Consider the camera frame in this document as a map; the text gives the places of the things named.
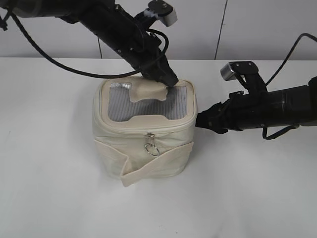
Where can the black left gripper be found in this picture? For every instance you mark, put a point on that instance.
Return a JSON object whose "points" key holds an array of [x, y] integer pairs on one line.
{"points": [[143, 48]]}

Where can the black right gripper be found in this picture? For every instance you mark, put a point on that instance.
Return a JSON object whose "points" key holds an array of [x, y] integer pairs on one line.
{"points": [[238, 113]]}

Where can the cream canvas zipper bag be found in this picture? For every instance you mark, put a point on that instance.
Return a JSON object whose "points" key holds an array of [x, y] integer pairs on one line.
{"points": [[143, 129]]}

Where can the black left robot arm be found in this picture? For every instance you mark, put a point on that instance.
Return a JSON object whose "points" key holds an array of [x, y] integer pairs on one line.
{"points": [[87, 12]]}

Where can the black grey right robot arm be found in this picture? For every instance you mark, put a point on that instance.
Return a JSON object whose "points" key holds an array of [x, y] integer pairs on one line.
{"points": [[288, 108]]}

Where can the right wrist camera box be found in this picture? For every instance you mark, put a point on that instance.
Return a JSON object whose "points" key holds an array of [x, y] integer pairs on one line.
{"points": [[246, 73]]}

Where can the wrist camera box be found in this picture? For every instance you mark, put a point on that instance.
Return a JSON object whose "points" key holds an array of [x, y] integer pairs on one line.
{"points": [[246, 73], [157, 10]]}

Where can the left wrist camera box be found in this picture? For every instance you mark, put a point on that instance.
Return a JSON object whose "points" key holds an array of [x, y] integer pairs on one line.
{"points": [[157, 10]]}

